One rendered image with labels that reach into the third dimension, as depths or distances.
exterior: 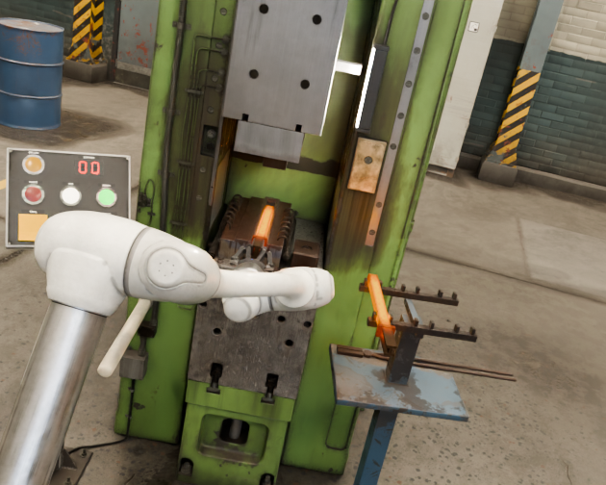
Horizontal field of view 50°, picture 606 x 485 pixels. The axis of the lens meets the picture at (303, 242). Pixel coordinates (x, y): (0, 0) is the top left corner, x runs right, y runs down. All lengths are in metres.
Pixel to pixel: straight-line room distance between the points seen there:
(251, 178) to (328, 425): 0.99
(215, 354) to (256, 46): 1.00
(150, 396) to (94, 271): 1.49
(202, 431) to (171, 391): 0.22
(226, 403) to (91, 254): 1.25
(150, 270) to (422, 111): 1.23
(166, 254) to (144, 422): 1.66
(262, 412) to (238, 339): 0.30
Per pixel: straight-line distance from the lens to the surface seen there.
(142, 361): 2.48
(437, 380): 2.15
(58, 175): 2.01
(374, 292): 1.95
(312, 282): 1.65
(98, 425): 2.83
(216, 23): 2.09
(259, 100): 1.96
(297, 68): 1.93
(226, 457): 2.50
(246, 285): 1.44
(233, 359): 2.23
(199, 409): 2.38
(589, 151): 8.03
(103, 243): 1.19
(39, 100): 6.45
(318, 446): 2.67
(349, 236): 2.21
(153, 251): 1.13
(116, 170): 2.03
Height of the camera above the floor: 1.82
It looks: 23 degrees down
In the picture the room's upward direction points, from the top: 12 degrees clockwise
